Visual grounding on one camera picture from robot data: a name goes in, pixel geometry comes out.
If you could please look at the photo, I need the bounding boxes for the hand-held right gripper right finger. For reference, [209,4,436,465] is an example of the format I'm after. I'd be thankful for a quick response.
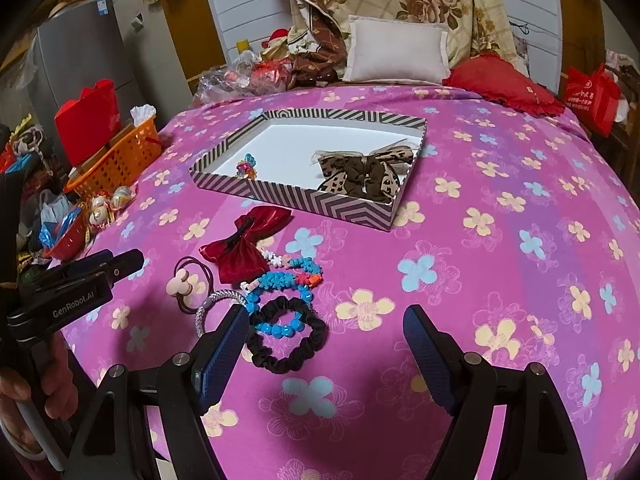
[402,305,588,480]

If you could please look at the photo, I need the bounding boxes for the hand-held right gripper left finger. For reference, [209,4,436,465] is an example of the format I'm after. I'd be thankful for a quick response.
[62,304,251,480]

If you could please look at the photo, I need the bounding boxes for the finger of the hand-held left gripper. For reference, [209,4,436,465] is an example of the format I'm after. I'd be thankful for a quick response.
[62,249,146,285]
[22,249,114,292]

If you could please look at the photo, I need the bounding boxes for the silver braided bracelet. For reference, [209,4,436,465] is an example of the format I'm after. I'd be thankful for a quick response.
[195,289,248,339]

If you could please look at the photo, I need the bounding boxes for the pink mouse hair tie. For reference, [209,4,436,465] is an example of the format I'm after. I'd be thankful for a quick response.
[166,256,217,315]

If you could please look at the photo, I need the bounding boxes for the blue bead bracelet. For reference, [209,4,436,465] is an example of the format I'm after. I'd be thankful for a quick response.
[244,284,319,339]

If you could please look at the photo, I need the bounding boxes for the black scrunchie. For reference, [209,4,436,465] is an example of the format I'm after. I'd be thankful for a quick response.
[245,296,328,375]

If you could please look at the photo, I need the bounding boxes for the multicoloured beaded bracelet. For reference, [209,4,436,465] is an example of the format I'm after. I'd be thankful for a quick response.
[240,247,325,295]

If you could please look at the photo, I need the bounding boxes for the red velvet bow hair clip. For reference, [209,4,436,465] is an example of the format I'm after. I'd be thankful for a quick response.
[200,205,292,284]

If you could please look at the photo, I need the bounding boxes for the striped cardboard box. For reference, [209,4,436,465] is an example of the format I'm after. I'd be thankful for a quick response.
[189,108,427,232]

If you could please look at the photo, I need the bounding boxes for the person's left hand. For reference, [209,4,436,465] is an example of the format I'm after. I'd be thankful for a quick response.
[0,332,72,413]

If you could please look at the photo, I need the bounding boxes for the foil wrapped candy pack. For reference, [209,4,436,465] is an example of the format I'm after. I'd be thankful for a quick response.
[44,215,94,261]

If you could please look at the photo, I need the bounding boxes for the pink floral bedsheet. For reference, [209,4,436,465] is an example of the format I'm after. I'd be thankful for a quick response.
[50,82,640,480]

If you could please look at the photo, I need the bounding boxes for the orange plastic basket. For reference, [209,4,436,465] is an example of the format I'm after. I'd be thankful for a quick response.
[65,116,164,202]

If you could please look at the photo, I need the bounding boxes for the red paper bag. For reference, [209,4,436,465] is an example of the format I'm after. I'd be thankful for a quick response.
[54,79,124,169]

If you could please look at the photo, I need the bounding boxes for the white tissue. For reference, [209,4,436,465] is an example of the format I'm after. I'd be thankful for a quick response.
[131,103,160,127]

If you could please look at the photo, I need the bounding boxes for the leopard print bow scrunchie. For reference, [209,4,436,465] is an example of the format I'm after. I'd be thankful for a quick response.
[312,139,420,204]

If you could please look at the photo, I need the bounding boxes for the grey refrigerator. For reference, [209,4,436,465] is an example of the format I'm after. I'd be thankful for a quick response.
[19,0,151,128]

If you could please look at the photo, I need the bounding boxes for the clear plastic bags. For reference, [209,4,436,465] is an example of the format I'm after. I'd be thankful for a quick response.
[192,52,297,107]

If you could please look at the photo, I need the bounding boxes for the red and white plush toy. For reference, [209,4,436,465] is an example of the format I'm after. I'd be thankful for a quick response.
[260,29,294,64]

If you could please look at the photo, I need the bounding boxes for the red frilled cushion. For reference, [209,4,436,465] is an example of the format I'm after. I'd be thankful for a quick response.
[442,53,567,119]

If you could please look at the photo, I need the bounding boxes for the brown patterned quilt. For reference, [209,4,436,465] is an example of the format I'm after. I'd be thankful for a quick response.
[286,0,352,89]

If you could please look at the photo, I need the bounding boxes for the white pillow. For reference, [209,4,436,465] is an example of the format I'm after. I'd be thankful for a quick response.
[342,15,451,85]

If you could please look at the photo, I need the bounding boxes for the red shopping bag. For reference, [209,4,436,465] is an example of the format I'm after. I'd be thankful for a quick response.
[565,63,622,139]

